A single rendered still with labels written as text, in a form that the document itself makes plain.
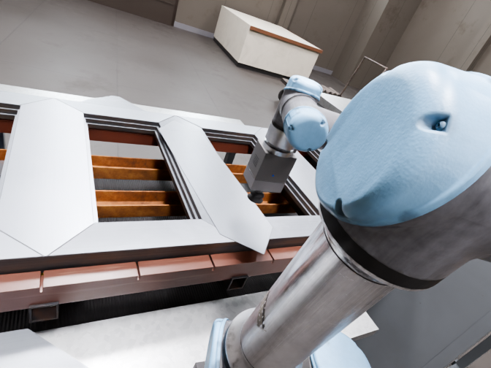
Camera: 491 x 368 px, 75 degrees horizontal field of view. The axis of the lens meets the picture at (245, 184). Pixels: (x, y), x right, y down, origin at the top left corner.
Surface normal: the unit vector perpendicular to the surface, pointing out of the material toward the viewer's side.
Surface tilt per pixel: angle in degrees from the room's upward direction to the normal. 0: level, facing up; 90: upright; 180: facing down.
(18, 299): 90
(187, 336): 0
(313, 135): 90
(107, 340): 0
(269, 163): 91
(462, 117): 48
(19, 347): 0
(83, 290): 90
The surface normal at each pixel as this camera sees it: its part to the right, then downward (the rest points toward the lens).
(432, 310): -0.86, -0.03
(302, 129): 0.00, 0.54
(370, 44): 0.30, 0.59
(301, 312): -0.64, 0.33
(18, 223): 0.33, -0.80
